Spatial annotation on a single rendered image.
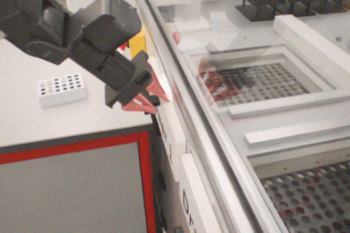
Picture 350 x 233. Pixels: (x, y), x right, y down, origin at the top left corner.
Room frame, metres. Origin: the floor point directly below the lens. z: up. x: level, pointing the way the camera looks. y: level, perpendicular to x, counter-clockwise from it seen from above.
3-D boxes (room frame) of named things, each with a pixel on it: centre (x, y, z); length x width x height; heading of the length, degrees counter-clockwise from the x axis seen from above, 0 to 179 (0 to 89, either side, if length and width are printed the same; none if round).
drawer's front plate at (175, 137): (0.49, 0.02, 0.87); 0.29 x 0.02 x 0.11; 13
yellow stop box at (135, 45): (0.81, 0.12, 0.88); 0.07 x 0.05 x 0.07; 13
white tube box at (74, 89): (0.70, 0.32, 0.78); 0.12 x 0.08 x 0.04; 112
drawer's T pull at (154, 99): (0.48, 0.05, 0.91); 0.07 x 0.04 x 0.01; 13
